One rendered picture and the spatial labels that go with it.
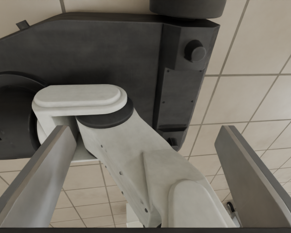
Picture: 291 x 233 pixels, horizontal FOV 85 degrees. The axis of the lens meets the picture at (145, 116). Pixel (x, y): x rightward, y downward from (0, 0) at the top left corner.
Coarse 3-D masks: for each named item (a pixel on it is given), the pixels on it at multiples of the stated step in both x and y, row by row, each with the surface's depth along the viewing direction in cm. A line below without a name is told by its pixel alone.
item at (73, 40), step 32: (32, 32) 37; (64, 32) 38; (96, 32) 39; (128, 32) 40; (160, 32) 41; (192, 32) 38; (0, 64) 41; (32, 64) 42; (64, 64) 43; (96, 64) 44; (128, 64) 45; (160, 64) 45; (192, 64) 43; (0, 96) 38; (32, 96) 39; (128, 96) 52; (160, 96) 51; (192, 96) 52; (0, 128) 33; (32, 128) 35; (160, 128) 60
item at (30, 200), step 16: (64, 128) 10; (48, 144) 9; (64, 144) 10; (32, 160) 8; (48, 160) 8; (64, 160) 10; (32, 176) 7; (48, 176) 8; (64, 176) 10; (16, 192) 6; (32, 192) 7; (48, 192) 8; (0, 208) 6; (16, 208) 6; (32, 208) 7; (48, 208) 8; (0, 224) 6; (16, 224) 6; (32, 224) 7; (48, 224) 8
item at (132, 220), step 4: (128, 204) 145; (128, 208) 142; (128, 212) 140; (132, 212) 140; (128, 216) 137; (132, 216) 137; (136, 216) 137; (128, 220) 135; (132, 220) 135; (136, 220) 135; (128, 224) 150; (132, 224) 150; (136, 224) 150; (140, 224) 150
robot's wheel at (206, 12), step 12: (156, 0) 38; (168, 0) 36; (180, 0) 35; (192, 0) 35; (204, 0) 35; (216, 0) 36; (156, 12) 40; (168, 12) 38; (180, 12) 36; (192, 12) 36; (204, 12) 36; (216, 12) 38
